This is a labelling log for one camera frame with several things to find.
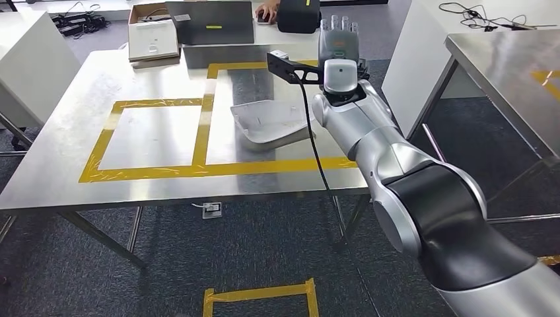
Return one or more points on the person's hand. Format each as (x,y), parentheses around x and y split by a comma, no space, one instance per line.
(267,12)

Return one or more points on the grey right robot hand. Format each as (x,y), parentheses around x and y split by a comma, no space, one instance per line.
(339,43)

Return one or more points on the white part with handwriting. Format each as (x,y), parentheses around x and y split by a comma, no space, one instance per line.
(271,124)

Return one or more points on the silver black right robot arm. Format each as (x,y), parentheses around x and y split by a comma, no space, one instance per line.
(415,188)

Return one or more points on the steel workbench table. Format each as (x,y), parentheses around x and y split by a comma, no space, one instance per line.
(57,144)

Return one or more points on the black device bag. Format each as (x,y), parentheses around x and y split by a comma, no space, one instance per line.
(297,17)

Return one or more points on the grey laptop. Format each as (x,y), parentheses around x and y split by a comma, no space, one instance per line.
(210,19)

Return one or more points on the white panel desk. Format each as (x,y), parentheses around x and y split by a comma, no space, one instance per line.
(415,65)

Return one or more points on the white moulded tray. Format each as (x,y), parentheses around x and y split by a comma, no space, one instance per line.
(153,41)

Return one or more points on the cardboard box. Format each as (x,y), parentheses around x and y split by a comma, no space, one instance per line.
(144,11)

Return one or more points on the grey floor socket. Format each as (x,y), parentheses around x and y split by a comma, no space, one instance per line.
(212,210)

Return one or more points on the white cabinet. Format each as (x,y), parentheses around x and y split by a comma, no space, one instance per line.
(35,65)

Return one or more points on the yellow floor tape square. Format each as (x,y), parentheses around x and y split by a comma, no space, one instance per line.
(258,293)

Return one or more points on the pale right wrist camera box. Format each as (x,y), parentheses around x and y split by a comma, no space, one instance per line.
(340,76)

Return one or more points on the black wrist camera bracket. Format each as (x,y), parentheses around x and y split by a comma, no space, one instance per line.
(288,70)

